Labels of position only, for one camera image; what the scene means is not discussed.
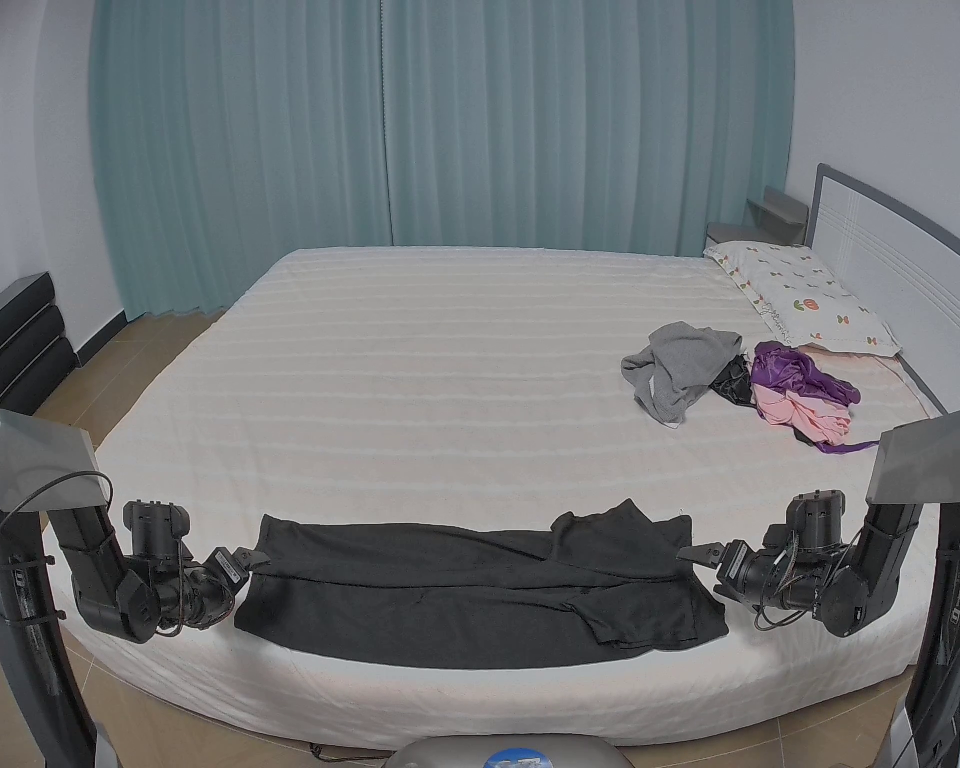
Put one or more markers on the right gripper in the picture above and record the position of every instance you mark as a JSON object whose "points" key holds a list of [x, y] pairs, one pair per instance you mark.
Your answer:
{"points": [[750, 577]]}

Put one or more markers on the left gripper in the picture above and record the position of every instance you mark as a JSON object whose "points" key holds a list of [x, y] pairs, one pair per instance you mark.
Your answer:
{"points": [[214, 592]]}

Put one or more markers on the black T-shirt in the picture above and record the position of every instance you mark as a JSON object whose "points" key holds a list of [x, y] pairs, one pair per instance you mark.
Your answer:
{"points": [[465, 600]]}

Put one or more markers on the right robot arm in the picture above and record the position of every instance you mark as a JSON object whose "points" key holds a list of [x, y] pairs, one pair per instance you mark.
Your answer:
{"points": [[915, 457]]}

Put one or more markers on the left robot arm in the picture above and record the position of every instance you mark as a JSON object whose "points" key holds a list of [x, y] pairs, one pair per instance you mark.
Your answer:
{"points": [[45, 457]]}

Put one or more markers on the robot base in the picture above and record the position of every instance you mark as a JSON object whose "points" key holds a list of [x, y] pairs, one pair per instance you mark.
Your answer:
{"points": [[450, 754]]}

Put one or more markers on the bed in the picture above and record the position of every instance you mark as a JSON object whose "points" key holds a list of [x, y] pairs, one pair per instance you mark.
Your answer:
{"points": [[450, 360]]}

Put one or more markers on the pink garment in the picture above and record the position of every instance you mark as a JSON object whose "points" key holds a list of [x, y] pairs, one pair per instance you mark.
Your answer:
{"points": [[795, 414]]}

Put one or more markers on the black garment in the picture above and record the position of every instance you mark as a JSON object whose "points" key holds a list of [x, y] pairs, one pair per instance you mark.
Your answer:
{"points": [[731, 384]]}

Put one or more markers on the grey garment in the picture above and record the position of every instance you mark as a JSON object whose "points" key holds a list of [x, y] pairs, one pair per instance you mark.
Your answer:
{"points": [[682, 364]]}

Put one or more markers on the purple garment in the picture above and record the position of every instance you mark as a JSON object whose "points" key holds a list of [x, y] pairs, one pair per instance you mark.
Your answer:
{"points": [[787, 369]]}

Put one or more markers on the white printed pillow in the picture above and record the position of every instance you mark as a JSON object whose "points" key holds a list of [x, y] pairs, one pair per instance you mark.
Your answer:
{"points": [[802, 289]]}

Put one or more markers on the black chest of drawers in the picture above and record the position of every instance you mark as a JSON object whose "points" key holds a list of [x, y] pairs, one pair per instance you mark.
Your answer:
{"points": [[30, 341]]}

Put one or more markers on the grey bedside table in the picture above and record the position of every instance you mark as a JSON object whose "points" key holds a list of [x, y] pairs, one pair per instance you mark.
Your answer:
{"points": [[772, 210]]}

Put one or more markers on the blue-green curtain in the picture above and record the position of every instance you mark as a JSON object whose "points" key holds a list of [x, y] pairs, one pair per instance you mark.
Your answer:
{"points": [[585, 127], [247, 150]]}

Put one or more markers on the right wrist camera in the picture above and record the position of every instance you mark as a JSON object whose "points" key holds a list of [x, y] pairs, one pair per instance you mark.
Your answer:
{"points": [[778, 541]]}

